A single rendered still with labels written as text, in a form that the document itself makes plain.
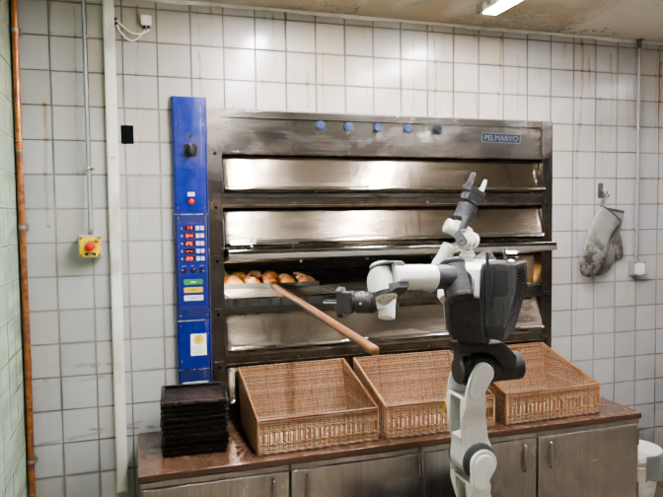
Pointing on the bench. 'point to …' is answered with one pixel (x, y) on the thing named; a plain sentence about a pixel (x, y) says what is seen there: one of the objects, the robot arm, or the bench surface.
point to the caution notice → (198, 344)
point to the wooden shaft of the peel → (331, 321)
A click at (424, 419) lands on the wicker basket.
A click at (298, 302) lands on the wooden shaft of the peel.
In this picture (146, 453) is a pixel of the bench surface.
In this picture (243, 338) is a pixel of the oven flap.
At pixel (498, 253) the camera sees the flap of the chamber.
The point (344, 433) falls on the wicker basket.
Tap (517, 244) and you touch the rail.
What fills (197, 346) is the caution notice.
